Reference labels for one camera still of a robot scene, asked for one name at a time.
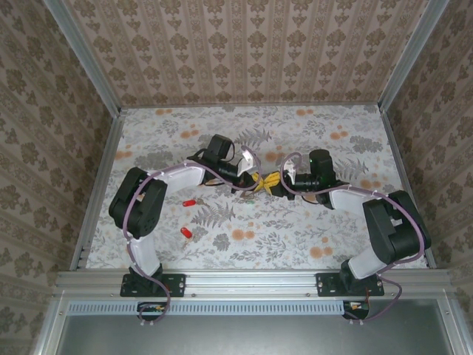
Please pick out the red capped key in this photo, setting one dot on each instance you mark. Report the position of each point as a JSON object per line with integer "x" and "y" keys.
{"x": 186, "y": 233}
{"x": 189, "y": 203}

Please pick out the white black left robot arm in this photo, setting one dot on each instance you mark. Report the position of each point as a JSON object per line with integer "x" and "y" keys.
{"x": 144, "y": 255}

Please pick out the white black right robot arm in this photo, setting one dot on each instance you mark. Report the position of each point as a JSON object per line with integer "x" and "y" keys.
{"x": 369, "y": 266}

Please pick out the floral patterned table cover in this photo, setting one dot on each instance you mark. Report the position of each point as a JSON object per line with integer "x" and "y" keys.
{"x": 258, "y": 240}

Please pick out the black connector box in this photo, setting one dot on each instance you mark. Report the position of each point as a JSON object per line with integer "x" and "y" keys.
{"x": 356, "y": 310}
{"x": 151, "y": 310}

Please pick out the grey metal panel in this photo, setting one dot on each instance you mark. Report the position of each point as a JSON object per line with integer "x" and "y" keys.
{"x": 251, "y": 336}

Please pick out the aluminium rear rail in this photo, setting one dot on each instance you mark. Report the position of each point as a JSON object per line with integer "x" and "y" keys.
{"x": 251, "y": 106}

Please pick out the aluminium side rail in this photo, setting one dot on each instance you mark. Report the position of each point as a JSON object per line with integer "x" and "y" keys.
{"x": 100, "y": 185}
{"x": 406, "y": 185}

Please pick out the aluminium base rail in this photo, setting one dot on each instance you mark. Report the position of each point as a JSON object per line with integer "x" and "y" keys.
{"x": 251, "y": 284}

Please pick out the aluminium frame post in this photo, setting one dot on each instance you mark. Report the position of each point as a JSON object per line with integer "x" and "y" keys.
{"x": 415, "y": 48}
{"x": 79, "y": 48}

